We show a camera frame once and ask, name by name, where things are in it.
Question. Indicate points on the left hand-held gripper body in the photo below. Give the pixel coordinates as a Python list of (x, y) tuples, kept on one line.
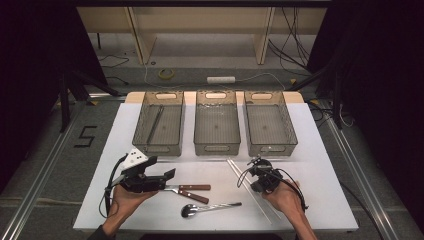
[(133, 159)]

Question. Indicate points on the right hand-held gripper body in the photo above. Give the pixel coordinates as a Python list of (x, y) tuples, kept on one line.
[(268, 175)]

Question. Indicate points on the silver metal chopstick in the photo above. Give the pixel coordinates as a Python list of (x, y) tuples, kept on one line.
[(233, 167), (155, 125), (240, 166)]

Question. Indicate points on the silver metal spoon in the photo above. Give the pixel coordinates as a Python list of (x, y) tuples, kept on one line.
[(189, 211)]

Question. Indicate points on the translucent grey plastic bin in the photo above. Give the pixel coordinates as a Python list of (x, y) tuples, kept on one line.
[(270, 126), (173, 126), (216, 128)]

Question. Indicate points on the person's right hand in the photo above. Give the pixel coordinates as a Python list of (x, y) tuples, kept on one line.
[(288, 200)]

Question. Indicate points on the person's left hand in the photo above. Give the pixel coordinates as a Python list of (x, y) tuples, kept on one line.
[(123, 201)]

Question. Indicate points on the yellow tape roll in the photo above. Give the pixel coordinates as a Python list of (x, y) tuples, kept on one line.
[(160, 74)]

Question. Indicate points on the black metal stand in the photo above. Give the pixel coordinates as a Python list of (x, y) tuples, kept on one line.
[(337, 106), (64, 100)]

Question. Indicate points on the white power strip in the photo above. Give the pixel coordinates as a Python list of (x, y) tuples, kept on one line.
[(220, 80)]

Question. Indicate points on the dark curtain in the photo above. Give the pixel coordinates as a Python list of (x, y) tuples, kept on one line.
[(383, 83), (30, 66)]

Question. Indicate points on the beige wooden desk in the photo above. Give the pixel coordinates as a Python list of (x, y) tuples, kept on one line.
[(200, 20)]

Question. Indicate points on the aluminium floor rail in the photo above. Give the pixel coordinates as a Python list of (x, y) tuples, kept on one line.
[(40, 176), (360, 176)]

